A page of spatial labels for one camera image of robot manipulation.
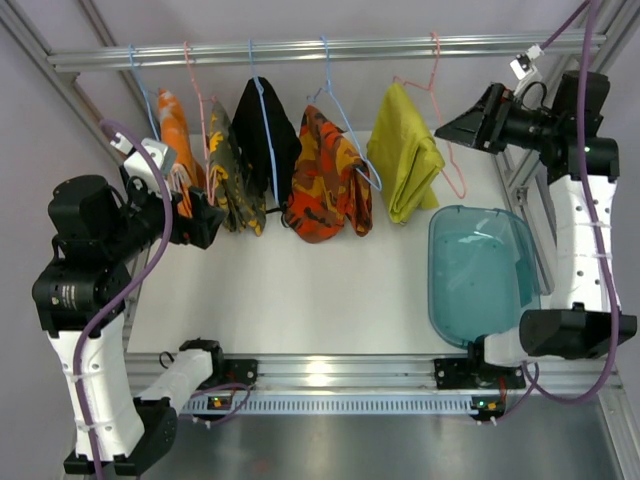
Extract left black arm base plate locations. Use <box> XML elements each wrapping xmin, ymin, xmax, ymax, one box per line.
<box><xmin>199</xmin><ymin>358</ymin><xmax>259</xmax><ymax>390</ymax></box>

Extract aluminium frame post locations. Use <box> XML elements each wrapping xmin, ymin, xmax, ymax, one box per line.
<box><xmin>1</xmin><ymin>1</ymin><xmax>122</xmax><ymax>194</ymax></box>
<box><xmin>479</xmin><ymin>0</ymin><xmax>640</xmax><ymax>301</ymax></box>

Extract orange white trousers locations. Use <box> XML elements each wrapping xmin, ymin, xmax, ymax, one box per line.
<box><xmin>157</xmin><ymin>89</ymin><xmax>205</xmax><ymax>217</ymax></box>

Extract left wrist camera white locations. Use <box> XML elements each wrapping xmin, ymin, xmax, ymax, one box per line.
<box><xmin>110</xmin><ymin>131</ymin><xmax>177</xmax><ymax>191</ymax></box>

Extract blue hanger with camouflage trousers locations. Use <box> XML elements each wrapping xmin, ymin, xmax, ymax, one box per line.
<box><xmin>307</xmin><ymin>35</ymin><xmax>383</xmax><ymax>192</ymax></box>

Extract aluminium frame right post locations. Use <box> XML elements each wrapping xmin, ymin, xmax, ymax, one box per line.
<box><xmin>479</xmin><ymin>0</ymin><xmax>640</xmax><ymax>301</ymax></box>

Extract teal transparent plastic bin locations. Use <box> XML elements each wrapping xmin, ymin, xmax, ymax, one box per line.
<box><xmin>427</xmin><ymin>205</ymin><xmax>541</xmax><ymax>349</ymax></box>

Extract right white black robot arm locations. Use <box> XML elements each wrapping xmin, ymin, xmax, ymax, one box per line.
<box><xmin>435</xmin><ymin>70</ymin><xmax>638</xmax><ymax>375</ymax></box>

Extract green yellow camouflage trousers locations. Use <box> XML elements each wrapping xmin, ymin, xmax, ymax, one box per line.
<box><xmin>207</xmin><ymin>98</ymin><xmax>266</xmax><ymax>237</ymax></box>

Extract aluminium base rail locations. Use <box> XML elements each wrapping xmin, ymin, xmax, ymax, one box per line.
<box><xmin>125</xmin><ymin>353</ymin><xmax>605</xmax><ymax>396</ymax></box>

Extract aluminium frame left post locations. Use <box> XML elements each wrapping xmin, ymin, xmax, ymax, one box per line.
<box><xmin>1</xmin><ymin>1</ymin><xmax>122</xmax><ymax>194</ymax></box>

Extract pink wire hanger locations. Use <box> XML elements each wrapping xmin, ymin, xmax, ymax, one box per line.
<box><xmin>392</xmin><ymin>31</ymin><xmax>468</xmax><ymax>199</ymax></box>
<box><xmin>183</xmin><ymin>41</ymin><xmax>216</xmax><ymax>206</ymax></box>

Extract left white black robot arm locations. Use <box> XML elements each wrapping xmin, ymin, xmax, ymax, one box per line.
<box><xmin>32</xmin><ymin>175</ymin><xmax>224</xmax><ymax>477</ymax></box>

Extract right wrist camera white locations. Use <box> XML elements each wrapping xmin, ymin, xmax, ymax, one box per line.
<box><xmin>510</xmin><ymin>44</ymin><xmax>544</xmax><ymax>96</ymax></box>

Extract aluminium hanging rail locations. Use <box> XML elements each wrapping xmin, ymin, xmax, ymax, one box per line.
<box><xmin>46</xmin><ymin>28</ymin><xmax>608</xmax><ymax>74</ymax></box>

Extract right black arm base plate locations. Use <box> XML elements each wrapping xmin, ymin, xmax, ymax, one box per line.
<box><xmin>434</xmin><ymin>357</ymin><xmax>526</xmax><ymax>390</ymax></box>

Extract blue wire hanger leftmost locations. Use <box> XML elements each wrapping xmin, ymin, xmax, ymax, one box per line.
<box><xmin>127</xmin><ymin>44</ymin><xmax>160</xmax><ymax>142</ymax></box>

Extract blue hanger with black trousers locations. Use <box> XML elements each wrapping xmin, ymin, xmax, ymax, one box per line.
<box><xmin>248</xmin><ymin>39</ymin><xmax>280</xmax><ymax>206</ymax></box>

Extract orange red camouflage trousers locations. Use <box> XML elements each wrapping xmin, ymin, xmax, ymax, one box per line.
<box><xmin>284</xmin><ymin>105</ymin><xmax>373</xmax><ymax>244</ymax></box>

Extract grey slotted cable duct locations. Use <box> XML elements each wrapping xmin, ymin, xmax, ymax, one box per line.
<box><xmin>183</xmin><ymin>394</ymin><xmax>500</xmax><ymax>416</ymax></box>

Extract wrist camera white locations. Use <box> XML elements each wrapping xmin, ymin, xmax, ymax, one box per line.
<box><xmin>510</xmin><ymin>44</ymin><xmax>544</xmax><ymax>96</ymax></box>
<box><xmin>110</xmin><ymin>131</ymin><xmax>177</xmax><ymax>191</ymax></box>

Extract black trousers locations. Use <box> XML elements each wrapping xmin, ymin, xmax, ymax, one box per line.
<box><xmin>232</xmin><ymin>77</ymin><xmax>302</xmax><ymax>206</ymax></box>

